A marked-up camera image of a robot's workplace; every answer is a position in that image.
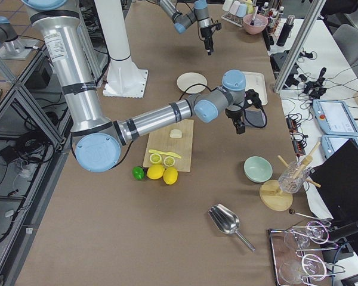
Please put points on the clear glass cup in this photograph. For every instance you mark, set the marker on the clear glass cup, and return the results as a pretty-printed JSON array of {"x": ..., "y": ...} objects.
[{"x": 290, "y": 183}]

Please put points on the upper lemon half slice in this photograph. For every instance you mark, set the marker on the upper lemon half slice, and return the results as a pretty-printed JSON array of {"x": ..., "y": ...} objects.
[{"x": 155, "y": 158}]

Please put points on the lower lemon half slice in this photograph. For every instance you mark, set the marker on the lower lemon half slice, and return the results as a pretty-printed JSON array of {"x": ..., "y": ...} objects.
[{"x": 169, "y": 161}]

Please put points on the lower whole yellow lemon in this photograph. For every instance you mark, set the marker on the lower whole yellow lemon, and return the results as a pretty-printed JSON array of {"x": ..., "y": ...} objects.
[{"x": 170, "y": 175}]

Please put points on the cream rabbit tray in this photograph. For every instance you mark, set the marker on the cream rabbit tray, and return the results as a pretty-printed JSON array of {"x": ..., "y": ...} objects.
[{"x": 256, "y": 81}]

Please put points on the blue teach pendant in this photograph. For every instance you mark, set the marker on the blue teach pendant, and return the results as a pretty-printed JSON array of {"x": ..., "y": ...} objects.
[
  {"x": 334, "y": 118},
  {"x": 331, "y": 143}
]

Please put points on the left black orange usb hub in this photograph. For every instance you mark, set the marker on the left black orange usb hub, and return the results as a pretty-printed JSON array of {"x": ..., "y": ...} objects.
[{"x": 292, "y": 124}]

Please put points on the lemon half slice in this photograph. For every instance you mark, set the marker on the lemon half slice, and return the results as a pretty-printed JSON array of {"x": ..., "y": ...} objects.
[
  {"x": 169, "y": 161},
  {"x": 155, "y": 158}
]

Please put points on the wooden cup tree stand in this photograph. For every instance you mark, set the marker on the wooden cup tree stand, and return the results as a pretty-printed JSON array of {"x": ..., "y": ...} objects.
[{"x": 277, "y": 194}]

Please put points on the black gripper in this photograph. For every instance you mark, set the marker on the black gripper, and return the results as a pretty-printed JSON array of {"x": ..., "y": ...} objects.
[
  {"x": 234, "y": 114},
  {"x": 206, "y": 32}
]

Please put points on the whole yellow lemon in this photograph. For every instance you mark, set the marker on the whole yellow lemon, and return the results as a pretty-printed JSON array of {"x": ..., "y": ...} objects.
[
  {"x": 170, "y": 175},
  {"x": 155, "y": 171}
]

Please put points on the metal tray with glasses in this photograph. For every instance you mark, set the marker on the metal tray with glasses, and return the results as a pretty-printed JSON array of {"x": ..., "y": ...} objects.
[{"x": 297, "y": 254}]

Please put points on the aluminium frame post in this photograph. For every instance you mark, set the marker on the aluminium frame post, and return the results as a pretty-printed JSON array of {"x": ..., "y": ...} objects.
[{"x": 307, "y": 25}]

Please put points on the green lime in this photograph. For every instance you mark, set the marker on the green lime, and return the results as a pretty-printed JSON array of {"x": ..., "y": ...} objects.
[{"x": 138, "y": 173}]

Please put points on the upper whole yellow lemon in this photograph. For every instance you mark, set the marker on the upper whole yellow lemon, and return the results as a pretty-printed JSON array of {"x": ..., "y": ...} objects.
[{"x": 155, "y": 171}]

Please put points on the lower blue teach pendant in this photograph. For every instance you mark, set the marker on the lower blue teach pendant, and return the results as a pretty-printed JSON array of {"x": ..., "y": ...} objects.
[{"x": 331, "y": 143}]

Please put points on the yellow plastic knife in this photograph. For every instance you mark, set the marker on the yellow plastic knife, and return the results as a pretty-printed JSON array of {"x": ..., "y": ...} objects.
[{"x": 166, "y": 153}]

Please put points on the green bowl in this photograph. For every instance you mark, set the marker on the green bowl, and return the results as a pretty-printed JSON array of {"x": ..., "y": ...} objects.
[{"x": 257, "y": 169}]

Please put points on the white wire cup rack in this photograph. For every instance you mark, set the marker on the white wire cup rack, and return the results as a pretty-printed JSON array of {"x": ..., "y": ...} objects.
[{"x": 233, "y": 17}]

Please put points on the grey office chair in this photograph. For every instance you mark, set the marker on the grey office chair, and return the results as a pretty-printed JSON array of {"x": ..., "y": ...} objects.
[{"x": 346, "y": 37}]

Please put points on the black orange usb hub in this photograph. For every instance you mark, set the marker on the black orange usb hub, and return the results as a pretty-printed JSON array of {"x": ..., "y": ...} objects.
[
  {"x": 298, "y": 146},
  {"x": 292, "y": 124}
]

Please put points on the black thermos bottle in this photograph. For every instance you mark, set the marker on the black thermos bottle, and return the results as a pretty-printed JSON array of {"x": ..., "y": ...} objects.
[{"x": 286, "y": 30}]

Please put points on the upper blue teach pendant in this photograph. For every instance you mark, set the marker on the upper blue teach pendant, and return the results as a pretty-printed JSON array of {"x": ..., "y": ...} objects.
[{"x": 334, "y": 118}]

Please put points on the pink bowl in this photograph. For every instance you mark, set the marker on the pink bowl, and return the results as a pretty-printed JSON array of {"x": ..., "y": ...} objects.
[{"x": 260, "y": 24}]

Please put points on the grey folded cloth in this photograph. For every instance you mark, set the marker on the grey folded cloth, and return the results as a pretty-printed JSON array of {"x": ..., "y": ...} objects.
[{"x": 255, "y": 118}]

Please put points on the right black orange usb hub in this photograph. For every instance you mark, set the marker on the right black orange usb hub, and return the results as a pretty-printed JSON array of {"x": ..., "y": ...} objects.
[{"x": 298, "y": 146}]

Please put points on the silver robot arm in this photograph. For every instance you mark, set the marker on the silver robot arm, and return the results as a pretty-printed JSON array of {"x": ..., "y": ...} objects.
[
  {"x": 98, "y": 140},
  {"x": 198, "y": 14}
]

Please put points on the wooden cutting board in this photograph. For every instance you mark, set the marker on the wooden cutting board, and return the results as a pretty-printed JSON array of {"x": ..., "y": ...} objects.
[{"x": 160, "y": 140}]

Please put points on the blue plastic cup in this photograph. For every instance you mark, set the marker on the blue plastic cup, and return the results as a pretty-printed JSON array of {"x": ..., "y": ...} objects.
[{"x": 241, "y": 11}]

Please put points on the cream round plate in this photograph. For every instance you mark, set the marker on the cream round plate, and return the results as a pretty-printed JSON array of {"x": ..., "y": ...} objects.
[{"x": 191, "y": 82}]

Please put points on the metal scoop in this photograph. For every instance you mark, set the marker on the metal scoop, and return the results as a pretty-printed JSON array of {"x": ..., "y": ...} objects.
[{"x": 228, "y": 222}]

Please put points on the pink plastic cup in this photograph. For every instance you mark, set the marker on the pink plastic cup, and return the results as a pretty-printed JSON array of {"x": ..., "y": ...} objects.
[{"x": 235, "y": 8}]

